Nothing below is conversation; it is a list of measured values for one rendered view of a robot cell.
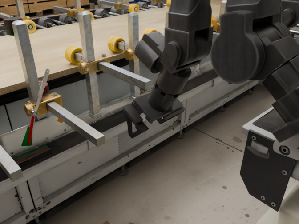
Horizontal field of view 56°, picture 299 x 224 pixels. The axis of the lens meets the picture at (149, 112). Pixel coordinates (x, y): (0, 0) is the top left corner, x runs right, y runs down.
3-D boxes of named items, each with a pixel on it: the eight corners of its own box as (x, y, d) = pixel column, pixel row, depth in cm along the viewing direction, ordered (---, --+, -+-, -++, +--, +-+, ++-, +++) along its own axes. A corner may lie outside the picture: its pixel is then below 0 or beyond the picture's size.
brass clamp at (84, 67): (111, 68, 123) (111, 57, 120) (85, 76, 114) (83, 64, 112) (103, 64, 126) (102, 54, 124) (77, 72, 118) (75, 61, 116)
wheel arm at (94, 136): (106, 145, 90) (104, 134, 88) (97, 149, 88) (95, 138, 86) (43, 100, 117) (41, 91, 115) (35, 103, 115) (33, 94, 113)
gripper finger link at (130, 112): (115, 129, 66) (125, 102, 59) (137, 119, 70) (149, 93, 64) (131, 150, 63) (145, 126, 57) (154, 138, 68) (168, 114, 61)
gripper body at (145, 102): (131, 104, 61) (141, 80, 56) (163, 91, 68) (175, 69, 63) (149, 126, 59) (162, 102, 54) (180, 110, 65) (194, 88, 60)
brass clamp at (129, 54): (151, 55, 138) (151, 45, 135) (131, 62, 130) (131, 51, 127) (143, 52, 142) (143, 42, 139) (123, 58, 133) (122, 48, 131)
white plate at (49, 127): (70, 130, 119) (66, 110, 114) (7, 158, 103) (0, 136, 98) (69, 130, 119) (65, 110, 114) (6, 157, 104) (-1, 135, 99)
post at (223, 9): (219, 74, 195) (228, 0, 171) (216, 75, 192) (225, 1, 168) (215, 72, 197) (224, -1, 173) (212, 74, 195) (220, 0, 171)
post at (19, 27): (51, 140, 115) (26, 21, 91) (43, 144, 113) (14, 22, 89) (47, 137, 118) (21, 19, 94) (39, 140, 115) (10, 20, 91)
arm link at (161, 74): (180, 76, 51) (199, 70, 55) (157, 52, 54) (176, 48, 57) (166, 101, 56) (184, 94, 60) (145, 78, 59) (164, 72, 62)
